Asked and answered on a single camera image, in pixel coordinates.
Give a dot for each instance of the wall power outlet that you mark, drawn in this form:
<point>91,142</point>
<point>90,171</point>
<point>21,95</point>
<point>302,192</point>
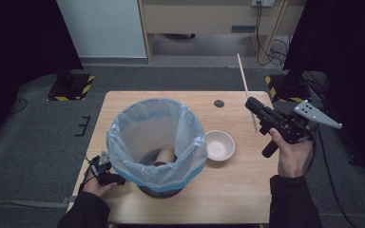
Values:
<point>262,2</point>

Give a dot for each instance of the white cabinet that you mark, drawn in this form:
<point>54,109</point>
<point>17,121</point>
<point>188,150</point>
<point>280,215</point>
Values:
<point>104,28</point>

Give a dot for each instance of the person's left hand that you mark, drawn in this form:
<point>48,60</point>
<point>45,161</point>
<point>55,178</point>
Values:
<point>95,188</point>

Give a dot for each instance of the dark round table grommet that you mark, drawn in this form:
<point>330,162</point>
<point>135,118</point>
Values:
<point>219,103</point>

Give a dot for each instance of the black striped stand base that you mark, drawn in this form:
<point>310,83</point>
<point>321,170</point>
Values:
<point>71,88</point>
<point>285,90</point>

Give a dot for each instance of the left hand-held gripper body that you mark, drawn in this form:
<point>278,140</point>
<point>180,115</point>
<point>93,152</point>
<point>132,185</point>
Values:
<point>104,172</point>

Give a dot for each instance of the white paper bowl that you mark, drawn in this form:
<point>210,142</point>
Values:
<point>219,146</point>

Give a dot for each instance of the person's right hand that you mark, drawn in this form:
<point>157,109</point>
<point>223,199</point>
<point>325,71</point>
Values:
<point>293,158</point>

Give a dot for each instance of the black trash bin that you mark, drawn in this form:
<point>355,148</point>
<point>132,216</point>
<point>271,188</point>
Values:
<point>145,126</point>
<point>160,192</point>

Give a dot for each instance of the wooden desk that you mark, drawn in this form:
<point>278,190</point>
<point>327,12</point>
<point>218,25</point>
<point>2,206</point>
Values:
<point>202,19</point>

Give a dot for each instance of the beige paper cup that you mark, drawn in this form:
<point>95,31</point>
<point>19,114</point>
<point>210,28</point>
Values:
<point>166,155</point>

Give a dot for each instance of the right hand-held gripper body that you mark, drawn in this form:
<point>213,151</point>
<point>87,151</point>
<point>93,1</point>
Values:
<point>285,126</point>

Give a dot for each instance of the black curtain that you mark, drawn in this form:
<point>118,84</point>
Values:
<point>345,47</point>
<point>19,38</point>

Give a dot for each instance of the wooden chopstick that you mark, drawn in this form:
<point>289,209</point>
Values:
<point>244,76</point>

